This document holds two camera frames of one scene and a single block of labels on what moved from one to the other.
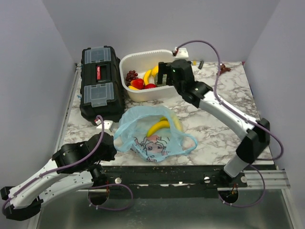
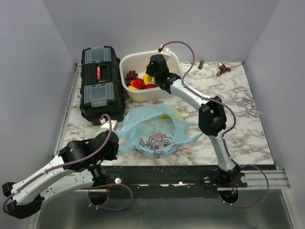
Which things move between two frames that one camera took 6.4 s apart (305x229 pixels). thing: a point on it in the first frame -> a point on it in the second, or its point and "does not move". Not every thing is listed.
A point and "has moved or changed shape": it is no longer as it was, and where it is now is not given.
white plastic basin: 141,61 does not move
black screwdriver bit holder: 200,64 does not move
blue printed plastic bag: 155,132 has moved or changed shape
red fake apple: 138,83 does not move
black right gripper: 164,68 -> 148,70
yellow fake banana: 131,88 does not move
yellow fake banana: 178,121 -> 175,114
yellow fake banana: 146,77 does not move
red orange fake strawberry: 149,86 does not move
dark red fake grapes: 131,75 does not move
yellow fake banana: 163,123 -> 151,78
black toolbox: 102,90 does not move
